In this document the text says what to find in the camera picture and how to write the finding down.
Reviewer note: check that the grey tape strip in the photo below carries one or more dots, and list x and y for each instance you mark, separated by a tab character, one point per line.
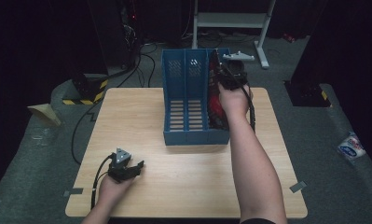
73	192
298	186

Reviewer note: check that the person's right hand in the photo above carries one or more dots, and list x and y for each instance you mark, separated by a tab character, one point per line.
235	102

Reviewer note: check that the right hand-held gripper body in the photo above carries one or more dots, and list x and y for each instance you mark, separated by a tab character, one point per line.
236	70

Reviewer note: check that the dark sleeve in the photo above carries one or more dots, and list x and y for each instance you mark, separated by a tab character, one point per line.
257	221

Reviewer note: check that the yellow black striped base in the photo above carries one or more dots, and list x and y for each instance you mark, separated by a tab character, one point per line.
87	90
308	95

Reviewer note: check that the dark computer tower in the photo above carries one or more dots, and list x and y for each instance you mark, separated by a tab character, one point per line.
112	31

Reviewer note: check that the white metal stand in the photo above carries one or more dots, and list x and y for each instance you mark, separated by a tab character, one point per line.
233	20

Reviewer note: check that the white blue plastic packet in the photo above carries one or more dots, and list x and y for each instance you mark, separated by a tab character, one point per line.
351	146

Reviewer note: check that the blue plastic file rack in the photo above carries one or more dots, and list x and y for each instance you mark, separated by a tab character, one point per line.
186	99

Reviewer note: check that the person's left hand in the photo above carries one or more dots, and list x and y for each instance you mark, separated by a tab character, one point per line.
112	193

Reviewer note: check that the small red object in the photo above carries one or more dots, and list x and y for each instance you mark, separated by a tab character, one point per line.
288	38

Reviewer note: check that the dark magazine with red print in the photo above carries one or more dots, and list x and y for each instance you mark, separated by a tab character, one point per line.
216	105

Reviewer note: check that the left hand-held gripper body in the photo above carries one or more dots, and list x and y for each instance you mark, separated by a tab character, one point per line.
120	169

